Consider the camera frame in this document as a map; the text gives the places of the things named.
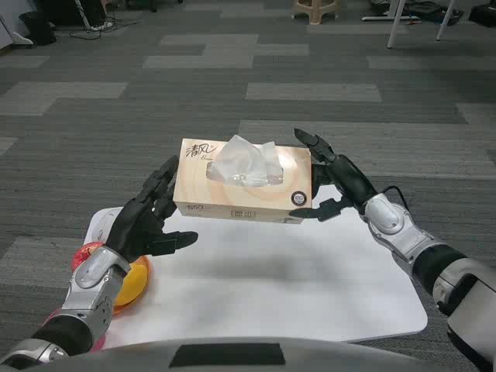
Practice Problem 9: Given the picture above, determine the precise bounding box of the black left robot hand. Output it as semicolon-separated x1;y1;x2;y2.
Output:
105;155;200;265

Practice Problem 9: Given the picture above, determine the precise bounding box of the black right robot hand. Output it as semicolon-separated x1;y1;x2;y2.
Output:
288;128;380;223

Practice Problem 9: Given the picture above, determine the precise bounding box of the beige tissue box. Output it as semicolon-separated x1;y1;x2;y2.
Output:
172;138;313;226

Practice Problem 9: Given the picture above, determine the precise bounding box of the white tissue sheet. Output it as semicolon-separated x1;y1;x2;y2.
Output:
207;134;284;188

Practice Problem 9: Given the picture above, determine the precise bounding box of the black box-shaped bag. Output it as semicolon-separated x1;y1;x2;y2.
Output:
467;5;496;28

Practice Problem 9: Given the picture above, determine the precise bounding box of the white computer mouse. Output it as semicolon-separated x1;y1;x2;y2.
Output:
95;211;125;243

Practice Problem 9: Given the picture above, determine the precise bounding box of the orange plate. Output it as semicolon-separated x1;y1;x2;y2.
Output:
111;255;153;315

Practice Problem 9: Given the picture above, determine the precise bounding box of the red apple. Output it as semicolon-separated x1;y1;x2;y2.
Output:
71;242;106;272

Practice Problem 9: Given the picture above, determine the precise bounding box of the pink plate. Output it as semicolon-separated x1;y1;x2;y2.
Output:
41;308;108;352

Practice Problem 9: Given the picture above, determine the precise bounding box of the thick white table leg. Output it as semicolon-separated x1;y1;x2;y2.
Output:
386;0;407;50

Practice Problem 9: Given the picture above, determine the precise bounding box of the white table base foot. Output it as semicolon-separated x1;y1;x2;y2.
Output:
361;11;396;22

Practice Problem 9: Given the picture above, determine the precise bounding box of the silver robot chest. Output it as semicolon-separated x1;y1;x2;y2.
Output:
38;336;481;372

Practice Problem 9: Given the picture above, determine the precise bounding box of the beige plastic stool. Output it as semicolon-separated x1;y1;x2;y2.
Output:
291;0;339;26

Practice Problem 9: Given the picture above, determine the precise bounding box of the thin white table leg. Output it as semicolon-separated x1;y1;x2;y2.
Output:
436;0;455;43

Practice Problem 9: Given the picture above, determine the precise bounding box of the dark flat bag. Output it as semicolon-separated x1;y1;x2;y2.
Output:
406;0;464;26

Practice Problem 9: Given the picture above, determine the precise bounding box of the white slanted desk leg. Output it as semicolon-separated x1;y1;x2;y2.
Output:
74;0;94;31

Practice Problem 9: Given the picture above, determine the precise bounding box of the black trash bin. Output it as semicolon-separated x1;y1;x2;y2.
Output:
18;11;57;46

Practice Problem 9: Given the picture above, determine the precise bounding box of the white cabinet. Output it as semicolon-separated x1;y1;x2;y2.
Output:
0;0;35;50

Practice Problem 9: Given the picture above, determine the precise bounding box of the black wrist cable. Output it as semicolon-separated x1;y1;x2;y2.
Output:
381;185;412;212

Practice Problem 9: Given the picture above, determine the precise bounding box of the black floor cable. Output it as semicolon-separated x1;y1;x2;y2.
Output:
69;15;140;40

